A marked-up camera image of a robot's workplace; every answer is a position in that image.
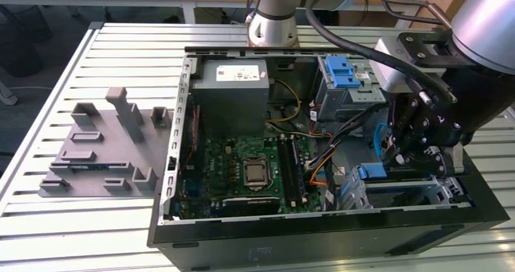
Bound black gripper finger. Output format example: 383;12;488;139
384;92;435;165
396;141;448;177

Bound hard disk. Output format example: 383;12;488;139
359;162;437;183

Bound metal disk bay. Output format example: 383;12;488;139
340;163;471;211

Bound grey metal drive cage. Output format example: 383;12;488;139
315;54;387;122

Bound blue drive cage latch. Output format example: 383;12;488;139
325;56;361;89

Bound black RAM slot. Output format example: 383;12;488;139
281;136;300;207
293;136;311;207
276;136;295;207
288;136;305;207

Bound RAM stick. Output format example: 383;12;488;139
289;136;309;205

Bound metal CPU socket cover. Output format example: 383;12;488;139
240;156;275;192

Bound black PC case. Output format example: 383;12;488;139
145;45;511;271

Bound silver CPU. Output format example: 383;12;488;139
244;163;268;185

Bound grey power supply unit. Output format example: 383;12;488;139
188;58;275;139

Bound black graphics card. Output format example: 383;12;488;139
220;195;281;218

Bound green motherboard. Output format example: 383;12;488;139
176;134;323;220

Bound grey parts rack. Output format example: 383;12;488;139
37;86;177;198

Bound white stand leg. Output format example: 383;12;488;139
0;78;19;106

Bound black chair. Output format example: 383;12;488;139
0;5;53;78

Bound blue data wire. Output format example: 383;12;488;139
372;123;393;164

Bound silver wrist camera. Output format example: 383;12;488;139
372;38;423;92

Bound black cable bundle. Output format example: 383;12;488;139
307;103;387;211

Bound orange wire bundle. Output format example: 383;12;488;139
308;158;337;186

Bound black camera bracket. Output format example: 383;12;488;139
396;31;479;68

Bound yellow wires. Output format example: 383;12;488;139
265;78;303;124

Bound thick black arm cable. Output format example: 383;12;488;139
304;0;459;104

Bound square brown base plate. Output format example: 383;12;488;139
245;39;301;48

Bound thin red wire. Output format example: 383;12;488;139
179;105;201;172

